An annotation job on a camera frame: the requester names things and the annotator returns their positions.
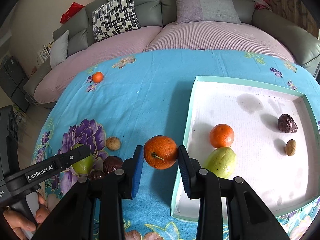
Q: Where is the green guava fruit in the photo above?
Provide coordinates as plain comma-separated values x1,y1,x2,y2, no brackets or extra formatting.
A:
71,153,94,176

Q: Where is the dark red wrinkled date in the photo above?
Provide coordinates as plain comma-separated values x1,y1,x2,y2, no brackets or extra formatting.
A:
103,156,123,174

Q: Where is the brown longan fruit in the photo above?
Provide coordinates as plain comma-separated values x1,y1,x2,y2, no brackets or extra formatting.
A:
106,137,121,151

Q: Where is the large orange with stem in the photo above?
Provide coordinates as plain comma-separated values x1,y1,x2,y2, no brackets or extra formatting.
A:
144,135,178,170

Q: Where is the person's left hand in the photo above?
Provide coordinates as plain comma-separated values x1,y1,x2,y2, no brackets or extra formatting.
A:
3,193,49,239

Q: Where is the small dark red date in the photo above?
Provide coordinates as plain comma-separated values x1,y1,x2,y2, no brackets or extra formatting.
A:
88,170,105,181

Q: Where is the green guava in tray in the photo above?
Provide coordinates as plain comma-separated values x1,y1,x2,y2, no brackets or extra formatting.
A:
203,147,236,179

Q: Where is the brown longan in tray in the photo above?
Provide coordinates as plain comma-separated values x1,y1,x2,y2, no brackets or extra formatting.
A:
285,139,297,156

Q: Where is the white tray with mint rim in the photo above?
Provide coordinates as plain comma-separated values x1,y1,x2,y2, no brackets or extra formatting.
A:
183,76,319,216

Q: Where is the orange in tray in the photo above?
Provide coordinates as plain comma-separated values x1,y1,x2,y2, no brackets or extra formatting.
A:
209,124,234,148

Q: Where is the dark red date in tray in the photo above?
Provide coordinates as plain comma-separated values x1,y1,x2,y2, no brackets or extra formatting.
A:
277,114,298,133

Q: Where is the blue floral tablecloth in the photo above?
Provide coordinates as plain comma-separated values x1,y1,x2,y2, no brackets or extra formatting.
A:
31,49,319,239

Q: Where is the small orange tangerine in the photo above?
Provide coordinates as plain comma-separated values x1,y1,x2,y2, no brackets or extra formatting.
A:
92,72,104,83

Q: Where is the light grey cushion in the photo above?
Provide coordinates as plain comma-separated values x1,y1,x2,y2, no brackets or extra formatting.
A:
50,30,69,68

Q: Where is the red bag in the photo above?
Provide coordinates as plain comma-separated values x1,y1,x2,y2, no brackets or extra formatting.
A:
60,2,85,24

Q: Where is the pink sofa cover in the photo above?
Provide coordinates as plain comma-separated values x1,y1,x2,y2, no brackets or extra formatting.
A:
23,22,295,104

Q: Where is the black white patterned cushion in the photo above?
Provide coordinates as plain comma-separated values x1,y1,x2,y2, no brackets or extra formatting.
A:
92,0,140,42

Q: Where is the brown patterned curtain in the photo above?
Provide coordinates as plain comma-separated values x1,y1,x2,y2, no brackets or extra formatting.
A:
269,0,319,39

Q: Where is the purple grey cushion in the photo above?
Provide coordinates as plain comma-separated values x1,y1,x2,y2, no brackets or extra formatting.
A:
175,0,241,24

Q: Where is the grey leather sofa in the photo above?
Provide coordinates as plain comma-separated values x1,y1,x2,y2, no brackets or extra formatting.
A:
24,0,319,107

